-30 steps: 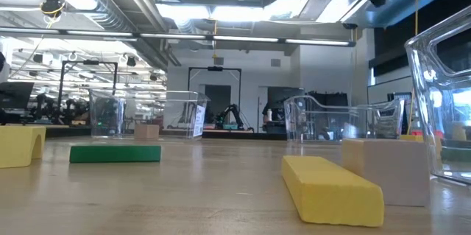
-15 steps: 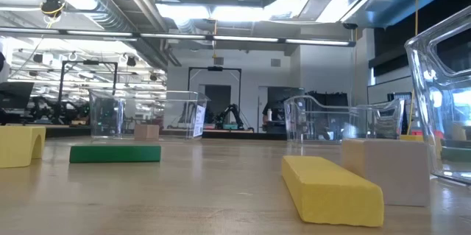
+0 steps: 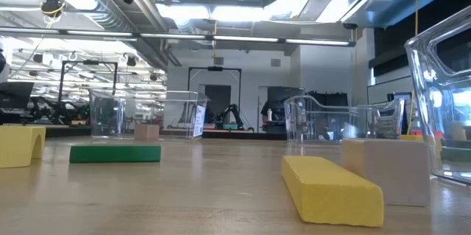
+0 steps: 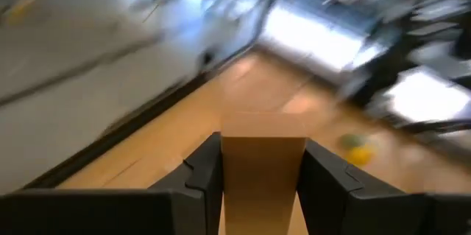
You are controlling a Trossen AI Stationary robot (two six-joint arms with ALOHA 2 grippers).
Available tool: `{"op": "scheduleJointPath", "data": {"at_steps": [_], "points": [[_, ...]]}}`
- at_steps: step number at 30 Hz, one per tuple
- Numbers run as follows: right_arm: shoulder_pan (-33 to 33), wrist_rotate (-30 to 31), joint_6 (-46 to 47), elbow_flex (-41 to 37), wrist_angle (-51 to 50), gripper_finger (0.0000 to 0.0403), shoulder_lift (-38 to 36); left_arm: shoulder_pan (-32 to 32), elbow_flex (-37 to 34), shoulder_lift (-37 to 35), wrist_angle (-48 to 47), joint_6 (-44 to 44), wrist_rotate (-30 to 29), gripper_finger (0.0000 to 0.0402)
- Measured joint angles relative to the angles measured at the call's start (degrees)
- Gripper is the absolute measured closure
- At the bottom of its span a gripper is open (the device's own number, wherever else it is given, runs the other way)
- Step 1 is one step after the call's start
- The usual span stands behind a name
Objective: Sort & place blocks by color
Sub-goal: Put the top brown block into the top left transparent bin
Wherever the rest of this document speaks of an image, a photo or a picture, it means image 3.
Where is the natural wood block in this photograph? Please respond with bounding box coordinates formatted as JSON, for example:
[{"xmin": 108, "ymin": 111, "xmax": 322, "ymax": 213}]
[
  {"xmin": 451, "ymin": 122, "xmax": 467, "ymax": 142},
  {"xmin": 133, "ymin": 124, "xmax": 160, "ymax": 141},
  {"xmin": 341, "ymin": 138, "xmax": 432, "ymax": 208}
]

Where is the green wooden block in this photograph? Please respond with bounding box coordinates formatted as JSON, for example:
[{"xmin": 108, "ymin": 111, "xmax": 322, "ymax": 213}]
[
  {"xmin": 69, "ymin": 144, "xmax": 162, "ymax": 164},
  {"xmin": 441, "ymin": 146, "xmax": 471, "ymax": 163}
]

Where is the yellow arch block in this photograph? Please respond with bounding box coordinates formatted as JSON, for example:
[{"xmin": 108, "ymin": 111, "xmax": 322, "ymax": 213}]
[{"xmin": 0, "ymin": 125, "xmax": 47, "ymax": 169}]

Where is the long yellow block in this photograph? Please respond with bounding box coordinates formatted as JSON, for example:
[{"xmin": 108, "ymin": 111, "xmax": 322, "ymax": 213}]
[{"xmin": 281, "ymin": 155, "xmax": 386, "ymax": 228}]

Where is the black ceiling device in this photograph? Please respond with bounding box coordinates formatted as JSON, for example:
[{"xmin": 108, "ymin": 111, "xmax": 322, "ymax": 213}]
[{"xmin": 39, "ymin": 0, "xmax": 67, "ymax": 19}]

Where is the long ceiling light bar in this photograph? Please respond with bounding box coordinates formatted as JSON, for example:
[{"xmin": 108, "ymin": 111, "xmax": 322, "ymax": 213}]
[{"xmin": 0, "ymin": 27, "xmax": 357, "ymax": 48}]

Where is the clear plastic bin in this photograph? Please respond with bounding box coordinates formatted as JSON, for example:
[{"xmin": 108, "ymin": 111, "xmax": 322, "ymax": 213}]
[
  {"xmin": 403, "ymin": 5, "xmax": 471, "ymax": 186},
  {"xmin": 89, "ymin": 90, "xmax": 210, "ymax": 141},
  {"xmin": 283, "ymin": 94, "xmax": 406, "ymax": 144}
]

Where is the black computer monitor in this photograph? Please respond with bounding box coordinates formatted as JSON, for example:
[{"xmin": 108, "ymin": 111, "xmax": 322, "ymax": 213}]
[{"xmin": 0, "ymin": 81, "xmax": 35, "ymax": 124}]

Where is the person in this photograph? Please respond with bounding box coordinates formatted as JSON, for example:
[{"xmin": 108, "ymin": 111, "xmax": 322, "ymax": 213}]
[{"xmin": 260, "ymin": 99, "xmax": 274, "ymax": 125}]

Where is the red plastic bin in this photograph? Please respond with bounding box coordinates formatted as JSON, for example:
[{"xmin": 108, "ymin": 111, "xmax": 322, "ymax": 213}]
[{"xmin": 411, "ymin": 129, "xmax": 445, "ymax": 140}]

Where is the black metal frame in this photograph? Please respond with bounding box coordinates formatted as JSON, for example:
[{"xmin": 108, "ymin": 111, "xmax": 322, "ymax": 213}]
[
  {"xmin": 57, "ymin": 60, "xmax": 119, "ymax": 122},
  {"xmin": 187, "ymin": 66, "xmax": 243, "ymax": 133}
]

